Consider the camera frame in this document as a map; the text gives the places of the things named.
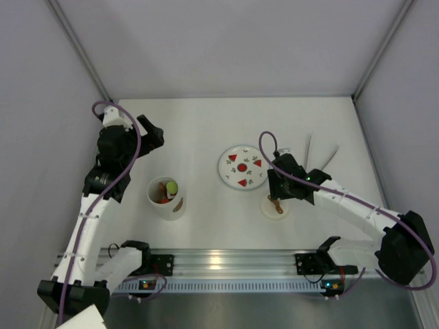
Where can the white cylindrical lunch container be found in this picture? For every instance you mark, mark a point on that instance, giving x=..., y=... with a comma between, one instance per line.
x=167, y=198

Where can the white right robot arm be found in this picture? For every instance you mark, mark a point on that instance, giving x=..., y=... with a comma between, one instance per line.
x=398, y=245

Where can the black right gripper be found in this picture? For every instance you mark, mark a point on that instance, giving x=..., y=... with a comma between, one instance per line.
x=276, y=185

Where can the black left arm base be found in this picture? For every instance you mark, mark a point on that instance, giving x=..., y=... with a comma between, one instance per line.
x=162, y=264

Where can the blue rimmed white plate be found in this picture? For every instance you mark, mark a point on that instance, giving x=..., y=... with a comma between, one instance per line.
x=243, y=167

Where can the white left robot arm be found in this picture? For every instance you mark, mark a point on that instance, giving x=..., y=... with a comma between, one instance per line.
x=78, y=282

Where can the sushi roll with red centre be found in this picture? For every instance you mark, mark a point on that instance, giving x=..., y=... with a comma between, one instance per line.
x=170, y=196

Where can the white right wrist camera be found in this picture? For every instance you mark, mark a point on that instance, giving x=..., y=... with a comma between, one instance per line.
x=284, y=151

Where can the white container lid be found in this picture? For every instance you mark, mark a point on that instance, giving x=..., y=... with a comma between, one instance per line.
x=274, y=210

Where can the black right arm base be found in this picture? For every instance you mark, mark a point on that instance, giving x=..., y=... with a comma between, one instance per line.
x=317, y=263

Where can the brown chicken drumstick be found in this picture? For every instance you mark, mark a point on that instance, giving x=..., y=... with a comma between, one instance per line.
x=163, y=190

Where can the metal tongs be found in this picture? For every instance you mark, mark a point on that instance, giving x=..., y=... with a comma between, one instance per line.
x=319, y=152

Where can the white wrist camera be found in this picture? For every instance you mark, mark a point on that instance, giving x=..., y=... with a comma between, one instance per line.
x=114, y=117
x=284, y=151

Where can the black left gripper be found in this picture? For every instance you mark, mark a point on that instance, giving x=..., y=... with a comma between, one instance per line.
x=148, y=133

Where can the aluminium mounting rail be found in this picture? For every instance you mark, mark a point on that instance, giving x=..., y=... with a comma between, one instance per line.
x=233, y=263

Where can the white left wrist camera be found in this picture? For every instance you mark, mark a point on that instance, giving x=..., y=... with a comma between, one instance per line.
x=114, y=117

